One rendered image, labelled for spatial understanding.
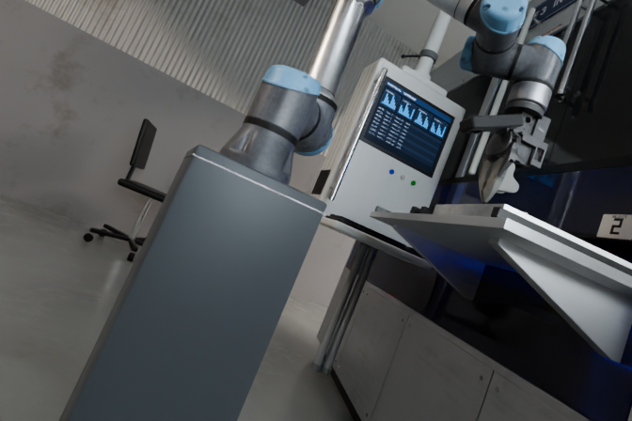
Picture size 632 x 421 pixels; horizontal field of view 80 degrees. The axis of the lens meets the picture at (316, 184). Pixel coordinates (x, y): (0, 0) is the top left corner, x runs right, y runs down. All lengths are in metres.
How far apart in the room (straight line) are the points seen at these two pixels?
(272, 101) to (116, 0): 3.67
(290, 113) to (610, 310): 0.75
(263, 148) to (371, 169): 0.99
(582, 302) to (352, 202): 0.94
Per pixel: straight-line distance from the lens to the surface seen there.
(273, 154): 0.71
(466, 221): 0.80
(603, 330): 0.99
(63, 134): 4.11
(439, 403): 1.43
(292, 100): 0.74
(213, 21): 4.34
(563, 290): 0.91
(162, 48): 4.20
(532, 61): 0.91
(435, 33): 2.02
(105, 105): 4.09
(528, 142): 0.84
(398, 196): 1.71
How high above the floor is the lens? 0.73
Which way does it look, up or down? 7 degrees up
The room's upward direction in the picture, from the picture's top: 23 degrees clockwise
